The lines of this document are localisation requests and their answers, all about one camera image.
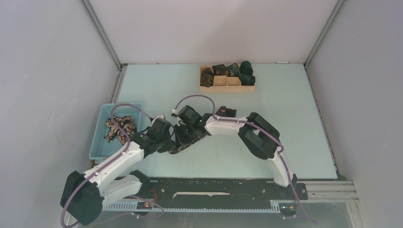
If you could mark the light blue plastic basket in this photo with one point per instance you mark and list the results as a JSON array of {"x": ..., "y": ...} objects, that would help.
[{"x": 101, "y": 148}]

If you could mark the dark floral rolled tie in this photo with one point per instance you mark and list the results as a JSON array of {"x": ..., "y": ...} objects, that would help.
[{"x": 207, "y": 77}]

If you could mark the wooden compartment box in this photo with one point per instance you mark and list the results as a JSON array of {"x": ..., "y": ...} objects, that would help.
[{"x": 224, "y": 84}]

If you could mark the white cable duct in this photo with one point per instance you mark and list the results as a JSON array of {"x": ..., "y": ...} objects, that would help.
[{"x": 132, "y": 206}]

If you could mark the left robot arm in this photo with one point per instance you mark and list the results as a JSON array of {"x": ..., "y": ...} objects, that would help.
[{"x": 87, "y": 194}]

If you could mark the aluminium frame rail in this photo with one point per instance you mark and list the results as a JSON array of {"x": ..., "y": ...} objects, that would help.
[{"x": 327, "y": 191}]

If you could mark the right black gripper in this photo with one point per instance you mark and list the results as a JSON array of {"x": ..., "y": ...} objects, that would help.
[{"x": 180, "y": 139}]

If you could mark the blue patterned rolled tie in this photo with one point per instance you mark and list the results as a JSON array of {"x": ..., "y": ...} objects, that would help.
[{"x": 233, "y": 70}]

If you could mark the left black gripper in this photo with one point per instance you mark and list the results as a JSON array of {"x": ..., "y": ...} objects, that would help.
[{"x": 169, "y": 145}]

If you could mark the dark green rolled tie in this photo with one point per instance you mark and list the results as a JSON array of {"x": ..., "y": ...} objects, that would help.
[
  {"x": 247, "y": 80},
  {"x": 246, "y": 68}
]

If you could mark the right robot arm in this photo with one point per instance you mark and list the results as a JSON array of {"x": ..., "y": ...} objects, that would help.
[{"x": 258, "y": 135}]

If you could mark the beige floral tie in basket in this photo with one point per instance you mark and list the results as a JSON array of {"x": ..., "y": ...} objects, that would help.
[{"x": 115, "y": 126}]

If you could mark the black orange rolled tie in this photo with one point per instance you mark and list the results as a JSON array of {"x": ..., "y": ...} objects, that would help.
[{"x": 220, "y": 70}]

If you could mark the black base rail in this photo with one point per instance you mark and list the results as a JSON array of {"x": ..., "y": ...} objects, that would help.
[{"x": 219, "y": 194}]

